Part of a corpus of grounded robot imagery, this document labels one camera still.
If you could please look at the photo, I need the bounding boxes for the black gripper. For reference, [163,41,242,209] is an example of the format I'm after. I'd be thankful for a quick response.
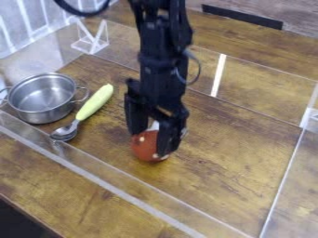
[124,55,188,156]

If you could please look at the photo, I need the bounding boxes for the red white plush mushroom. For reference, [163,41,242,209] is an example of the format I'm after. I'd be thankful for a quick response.
[131,121,168,162]

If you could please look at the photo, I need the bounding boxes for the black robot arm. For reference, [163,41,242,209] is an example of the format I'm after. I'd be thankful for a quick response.
[124,0,192,162]

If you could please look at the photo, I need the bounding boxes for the silver metal pot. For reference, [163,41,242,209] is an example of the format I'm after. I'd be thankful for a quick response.
[0,73,90,125]

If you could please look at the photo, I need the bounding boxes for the clear acrylic triangle stand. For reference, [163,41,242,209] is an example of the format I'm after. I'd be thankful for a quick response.
[71,20,110,55]

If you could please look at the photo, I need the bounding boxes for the clear acrylic front barrier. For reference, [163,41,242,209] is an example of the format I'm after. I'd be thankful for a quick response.
[0,110,254,238]

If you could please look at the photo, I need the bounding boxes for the black strip on table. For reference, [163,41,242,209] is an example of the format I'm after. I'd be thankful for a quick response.
[202,4,283,30]

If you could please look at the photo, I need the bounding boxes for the spoon with green handle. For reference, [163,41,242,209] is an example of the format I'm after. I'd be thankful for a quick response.
[49,84,115,141]

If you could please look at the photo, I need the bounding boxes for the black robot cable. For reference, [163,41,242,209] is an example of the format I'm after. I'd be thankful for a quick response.
[53,0,114,18]

